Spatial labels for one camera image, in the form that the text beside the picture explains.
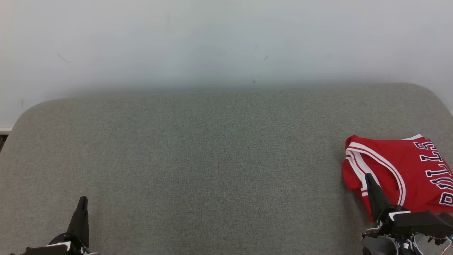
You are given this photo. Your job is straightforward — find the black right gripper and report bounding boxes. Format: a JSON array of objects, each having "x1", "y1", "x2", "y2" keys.
[{"x1": 365, "y1": 173, "x2": 453, "y2": 242}]

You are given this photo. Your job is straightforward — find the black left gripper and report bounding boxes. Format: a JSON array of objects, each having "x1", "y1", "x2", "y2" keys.
[{"x1": 11, "y1": 197, "x2": 100, "y2": 255}]

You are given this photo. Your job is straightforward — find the red jersey with white sleeves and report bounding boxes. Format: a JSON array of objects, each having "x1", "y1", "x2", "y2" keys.
[{"x1": 342, "y1": 134, "x2": 453, "y2": 222}]

